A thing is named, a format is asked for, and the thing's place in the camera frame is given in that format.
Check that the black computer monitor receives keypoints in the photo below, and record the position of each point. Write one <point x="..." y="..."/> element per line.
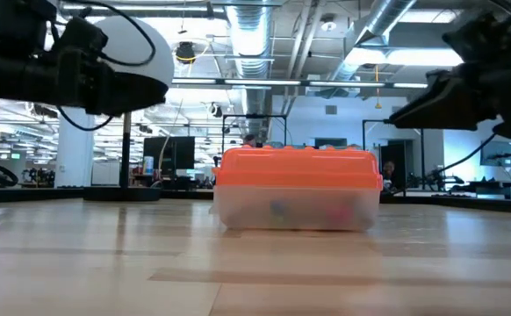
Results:
<point x="170" y="153"/>

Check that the white globe lamp black stand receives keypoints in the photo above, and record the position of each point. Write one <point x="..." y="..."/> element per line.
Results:
<point x="126" y="149"/>

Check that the white canister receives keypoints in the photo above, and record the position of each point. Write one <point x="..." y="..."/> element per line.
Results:
<point x="148" y="166"/>

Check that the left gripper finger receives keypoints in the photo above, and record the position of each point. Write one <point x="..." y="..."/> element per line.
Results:
<point x="132" y="85"/>
<point x="132" y="103"/>

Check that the long linear ceiling light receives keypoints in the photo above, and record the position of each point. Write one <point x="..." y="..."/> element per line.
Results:
<point x="260" y="82"/>

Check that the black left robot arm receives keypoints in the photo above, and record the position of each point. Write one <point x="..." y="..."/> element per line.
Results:
<point x="18" y="79"/>

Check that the wall screen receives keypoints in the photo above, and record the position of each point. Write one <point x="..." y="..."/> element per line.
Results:
<point x="497" y="153"/>

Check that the silver ribbed air duct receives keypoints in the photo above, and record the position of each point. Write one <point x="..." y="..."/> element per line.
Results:
<point x="251" y="39"/>

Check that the black robot station frame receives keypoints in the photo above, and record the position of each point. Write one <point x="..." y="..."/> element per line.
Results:
<point x="255" y="116"/>
<point x="391" y="120"/>

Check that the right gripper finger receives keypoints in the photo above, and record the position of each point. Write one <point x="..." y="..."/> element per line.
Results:
<point x="457" y="101"/>
<point x="440" y="124"/>

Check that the person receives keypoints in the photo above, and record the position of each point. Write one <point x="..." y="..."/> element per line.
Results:
<point x="250" y="140"/>
<point x="388" y="171"/>

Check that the silver smooth air duct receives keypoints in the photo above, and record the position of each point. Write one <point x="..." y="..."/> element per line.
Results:
<point x="383" y="15"/>

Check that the clear supply box orange lid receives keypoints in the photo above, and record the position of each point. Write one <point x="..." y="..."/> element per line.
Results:
<point x="299" y="171"/>

